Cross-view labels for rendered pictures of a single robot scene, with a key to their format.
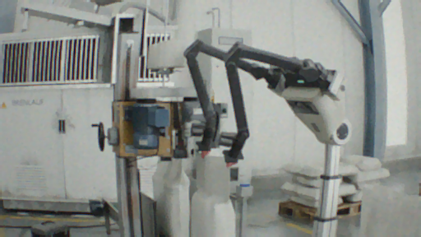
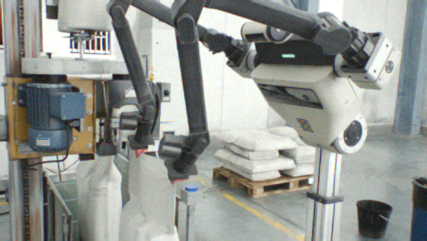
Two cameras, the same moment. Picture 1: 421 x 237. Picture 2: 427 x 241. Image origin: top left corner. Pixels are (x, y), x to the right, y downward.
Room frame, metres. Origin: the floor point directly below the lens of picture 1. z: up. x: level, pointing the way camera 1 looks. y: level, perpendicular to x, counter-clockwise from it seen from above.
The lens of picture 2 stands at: (1.74, -0.01, 1.43)
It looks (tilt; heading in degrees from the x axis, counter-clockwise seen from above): 8 degrees down; 351
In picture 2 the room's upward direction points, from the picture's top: 2 degrees clockwise
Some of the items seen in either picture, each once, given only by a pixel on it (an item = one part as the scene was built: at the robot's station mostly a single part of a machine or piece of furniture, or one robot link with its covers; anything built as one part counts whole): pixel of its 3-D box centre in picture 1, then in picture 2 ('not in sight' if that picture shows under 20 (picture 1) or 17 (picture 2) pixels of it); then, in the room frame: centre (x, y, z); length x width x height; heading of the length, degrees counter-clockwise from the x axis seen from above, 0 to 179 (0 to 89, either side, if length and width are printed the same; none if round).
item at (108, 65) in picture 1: (118, 48); (51, 14); (5.84, 0.94, 1.82); 0.51 x 0.27 x 0.71; 22
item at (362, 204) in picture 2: not in sight; (372, 219); (4.84, -1.95, 0.13); 0.30 x 0.30 x 0.26
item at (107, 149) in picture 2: (179, 153); (106, 148); (3.50, 0.18, 1.04); 0.08 x 0.06 x 0.05; 112
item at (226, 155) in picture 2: (311, 186); (243, 155); (6.44, -1.16, 0.32); 0.67 x 0.42 x 0.14; 116
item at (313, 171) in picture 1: (330, 169); (265, 142); (6.07, -1.32, 0.56); 0.66 x 0.42 x 0.15; 112
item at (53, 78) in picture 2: (145, 100); (49, 78); (3.27, 0.35, 1.35); 0.12 x 0.12 x 0.04
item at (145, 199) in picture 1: (136, 213); (51, 217); (3.99, 0.52, 0.54); 1.05 x 0.02 x 0.41; 22
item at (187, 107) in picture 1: (191, 121); (124, 104); (3.67, 0.11, 1.21); 0.30 x 0.25 x 0.30; 22
